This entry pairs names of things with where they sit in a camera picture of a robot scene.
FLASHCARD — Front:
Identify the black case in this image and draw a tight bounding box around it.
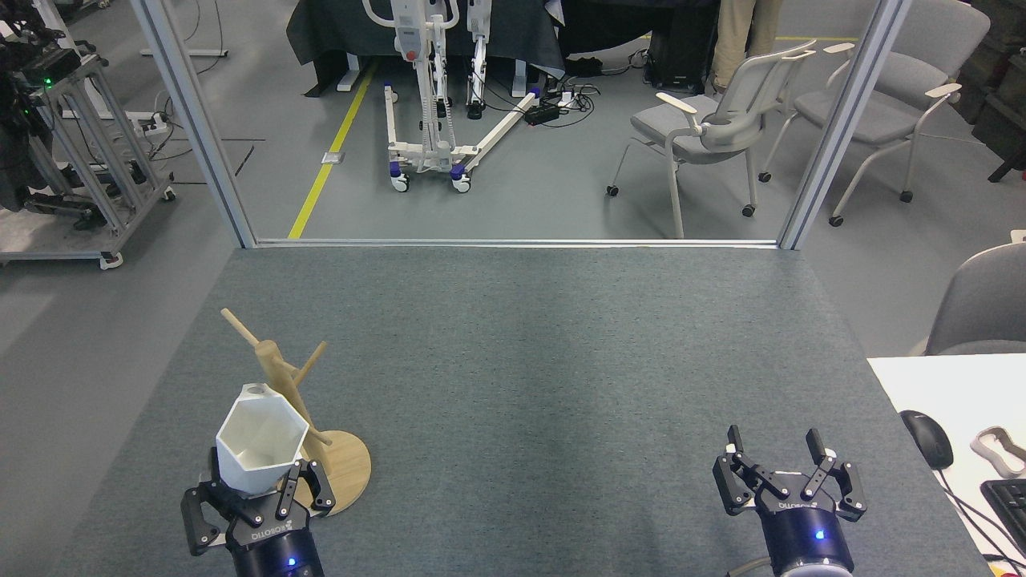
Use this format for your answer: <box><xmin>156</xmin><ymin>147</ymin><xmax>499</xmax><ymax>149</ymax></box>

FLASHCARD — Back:
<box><xmin>644</xmin><ymin>22</ymin><xmax>716</xmax><ymax>94</ymax></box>

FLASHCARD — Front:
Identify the grey mesh-back chair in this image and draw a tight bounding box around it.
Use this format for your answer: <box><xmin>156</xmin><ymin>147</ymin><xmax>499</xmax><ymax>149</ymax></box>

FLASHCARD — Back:
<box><xmin>607</xmin><ymin>38</ymin><xmax>818</xmax><ymax>240</ymax></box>

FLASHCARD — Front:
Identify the black equipment on trolley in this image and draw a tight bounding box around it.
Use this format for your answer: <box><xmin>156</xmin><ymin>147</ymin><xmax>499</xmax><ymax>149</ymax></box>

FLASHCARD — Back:
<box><xmin>0</xmin><ymin>0</ymin><xmax>83</xmax><ymax>214</ymax></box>

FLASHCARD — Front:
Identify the aluminium frame trolley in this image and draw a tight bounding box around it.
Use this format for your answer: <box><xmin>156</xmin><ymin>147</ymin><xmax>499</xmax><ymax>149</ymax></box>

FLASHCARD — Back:
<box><xmin>0</xmin><ymin>50</ymin><xmax>177</xmax><ymax>270</ymax></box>

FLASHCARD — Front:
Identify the wooden cup rack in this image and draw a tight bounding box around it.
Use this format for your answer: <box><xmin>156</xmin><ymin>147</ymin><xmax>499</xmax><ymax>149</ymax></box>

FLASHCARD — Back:
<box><xmin>220</xmin><ymin>308</ymin><xmax>373</xmax><ymax>518</ymax></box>

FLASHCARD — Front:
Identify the silver table post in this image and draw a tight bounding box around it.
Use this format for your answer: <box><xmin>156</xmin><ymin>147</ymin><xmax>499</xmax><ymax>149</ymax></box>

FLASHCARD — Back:
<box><xmin>130</xmin><ymin>0</ymin><xmax>257</xmax><ymax>249</ymax></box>
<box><xmin>778</xmin><ymin>0</ymin><xmax>913</xmax><ymax>251</ymax></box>

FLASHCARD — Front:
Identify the black cloth covered table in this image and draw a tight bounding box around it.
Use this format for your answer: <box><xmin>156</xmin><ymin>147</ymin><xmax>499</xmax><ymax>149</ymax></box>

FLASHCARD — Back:
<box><xmin>286</xmin><ymin>0</ymin><xmax>567</xmax><ymax>98</ymax></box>

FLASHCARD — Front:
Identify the black computer mouse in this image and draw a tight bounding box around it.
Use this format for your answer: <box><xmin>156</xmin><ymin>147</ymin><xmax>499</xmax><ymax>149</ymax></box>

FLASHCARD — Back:
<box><xmin>899</xmin><ymin>410</ymin><xmax>955</xmax><ymax>471</ymax></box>

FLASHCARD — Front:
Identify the silver table edge rail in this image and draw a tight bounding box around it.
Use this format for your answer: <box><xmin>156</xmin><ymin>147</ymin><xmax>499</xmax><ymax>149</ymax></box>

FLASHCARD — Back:
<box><xmin>255</xmin><ymin>238</ymin><xmax>780</xmax><ymax>249</ymax></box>

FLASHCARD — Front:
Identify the white hexagonal cup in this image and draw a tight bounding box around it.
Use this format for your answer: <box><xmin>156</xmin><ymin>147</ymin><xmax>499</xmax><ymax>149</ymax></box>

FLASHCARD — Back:
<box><xmin>216</xmin><ymin>384</ymin><xmax>310</xmax><ymax>498</ymax></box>

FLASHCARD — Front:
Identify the grey and white handheld device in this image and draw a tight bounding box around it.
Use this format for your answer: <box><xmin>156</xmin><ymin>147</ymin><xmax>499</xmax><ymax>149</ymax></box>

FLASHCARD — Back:
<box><xmin>970</xmin><ymin>426</ymin><xmax>1026</xmax><ymax>479</ymax></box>

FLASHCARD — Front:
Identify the grey chair back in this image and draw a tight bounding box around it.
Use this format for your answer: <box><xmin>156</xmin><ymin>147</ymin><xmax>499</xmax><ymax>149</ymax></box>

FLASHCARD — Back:
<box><xmin>924</xmin><ymin>243</ymin><xmax>1026</xmax><ymax>356</ymax></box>

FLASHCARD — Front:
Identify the white desk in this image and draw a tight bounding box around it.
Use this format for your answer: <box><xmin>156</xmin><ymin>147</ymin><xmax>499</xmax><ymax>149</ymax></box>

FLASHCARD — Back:
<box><xmin>867</xmin><ymin>353</ymin><xmax>1026</xmax><ymax>577</ymax></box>

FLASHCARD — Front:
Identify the white stand on wheels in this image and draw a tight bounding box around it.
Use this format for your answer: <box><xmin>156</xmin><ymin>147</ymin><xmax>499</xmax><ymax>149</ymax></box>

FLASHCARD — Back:
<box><xmin>361</xmin><ymin>0</ymin><xmax>546</xmax><ymax>194</ymax></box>

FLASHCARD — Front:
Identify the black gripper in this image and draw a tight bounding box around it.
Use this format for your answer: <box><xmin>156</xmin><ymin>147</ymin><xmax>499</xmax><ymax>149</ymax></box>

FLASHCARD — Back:
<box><xmin>713</xmin><ymin>425</ymin><xmax>869</xmax><ymax>572</ymax></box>
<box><xmin>180</xmin><ymin>460</ymin><xmax>337</xmax><ymax>577</ymax></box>

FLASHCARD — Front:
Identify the grey padded chair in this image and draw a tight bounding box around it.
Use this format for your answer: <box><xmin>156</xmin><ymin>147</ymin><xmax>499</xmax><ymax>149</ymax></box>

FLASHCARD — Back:
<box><xmin>757</xmin><ymin>0</ymin><xmax>992</xmax><ymax>228</ymax></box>

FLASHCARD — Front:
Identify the black keyboard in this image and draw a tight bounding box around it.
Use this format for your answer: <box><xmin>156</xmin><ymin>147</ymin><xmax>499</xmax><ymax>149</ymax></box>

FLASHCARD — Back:
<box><xmin>980</xmin><ymin>478</ymin><xmax>1026</xmax><ymax>555</ymax></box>

